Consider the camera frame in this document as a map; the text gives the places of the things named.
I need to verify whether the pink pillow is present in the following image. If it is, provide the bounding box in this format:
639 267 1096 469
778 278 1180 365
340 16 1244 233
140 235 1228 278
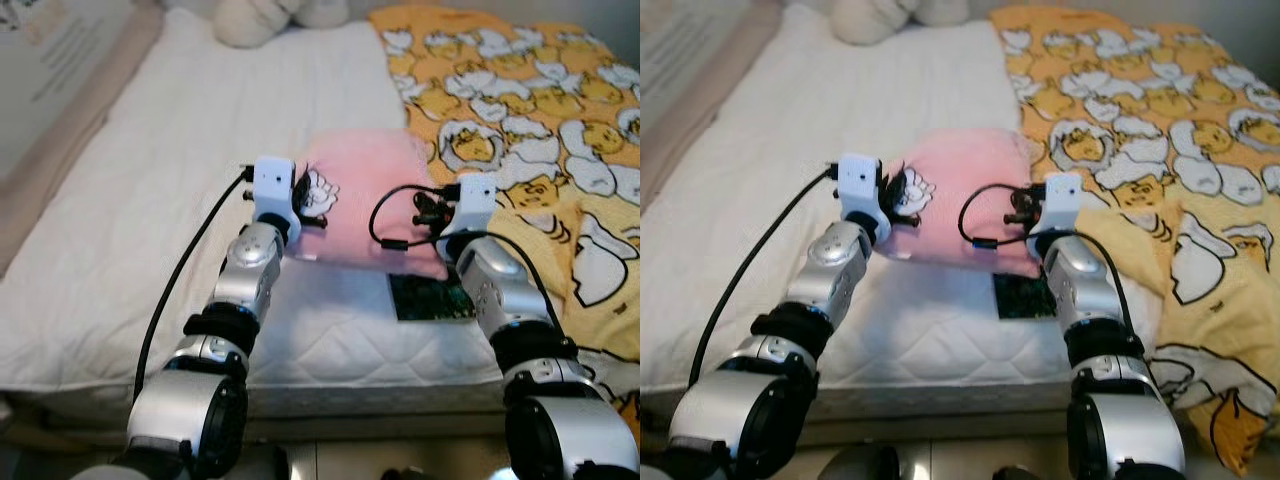
880 128 1046 281
288 128 453 283

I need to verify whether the dark green mattress label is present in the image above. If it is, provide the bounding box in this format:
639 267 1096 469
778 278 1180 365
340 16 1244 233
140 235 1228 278
992 272 1059 321
388 272 479 323

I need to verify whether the white quilted mattress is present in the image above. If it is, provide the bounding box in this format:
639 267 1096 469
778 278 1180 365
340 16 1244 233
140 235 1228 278
0 8 641 421
640 5 1166 421

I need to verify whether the yellow cartoon egg blanket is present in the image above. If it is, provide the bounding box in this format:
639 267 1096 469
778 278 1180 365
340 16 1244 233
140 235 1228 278
368 3 641 446
990 3 1280 476

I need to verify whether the white plush toy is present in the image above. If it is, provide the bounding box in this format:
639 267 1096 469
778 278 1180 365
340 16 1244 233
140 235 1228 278
213 0 351 49
830 0 986 47

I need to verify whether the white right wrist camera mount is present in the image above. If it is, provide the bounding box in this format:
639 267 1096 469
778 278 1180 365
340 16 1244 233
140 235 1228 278
1040 172 1084 237
457 175 499 239

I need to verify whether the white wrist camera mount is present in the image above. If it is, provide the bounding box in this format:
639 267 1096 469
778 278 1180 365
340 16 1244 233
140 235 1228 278
837 153 882 241
457 175 499 239
1040 172 1084 237
250 156 299 234

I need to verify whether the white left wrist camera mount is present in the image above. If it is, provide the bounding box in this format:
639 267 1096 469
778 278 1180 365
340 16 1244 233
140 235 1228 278
837 153 882 241
250 156 299 234

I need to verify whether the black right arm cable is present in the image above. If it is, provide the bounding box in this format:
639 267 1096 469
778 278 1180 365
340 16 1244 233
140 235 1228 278
958 182 1141 336
368 183 566 336

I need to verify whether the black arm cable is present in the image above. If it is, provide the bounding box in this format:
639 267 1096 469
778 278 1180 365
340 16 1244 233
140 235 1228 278
688 165 841 391
368 183 566 336
133 165 256 401
958 182 1141 336

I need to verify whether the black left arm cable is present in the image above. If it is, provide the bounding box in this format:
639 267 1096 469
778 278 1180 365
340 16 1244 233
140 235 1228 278
688 165 841 391
133 165 256 401

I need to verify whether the beige bed frame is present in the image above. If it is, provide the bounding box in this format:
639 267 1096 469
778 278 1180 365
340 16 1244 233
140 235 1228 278
0 0 169 279
640 0 787 213

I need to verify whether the white printed wall sheet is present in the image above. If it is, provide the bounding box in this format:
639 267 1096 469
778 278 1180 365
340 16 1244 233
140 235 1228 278
640 0 757 123
0 0 137 183

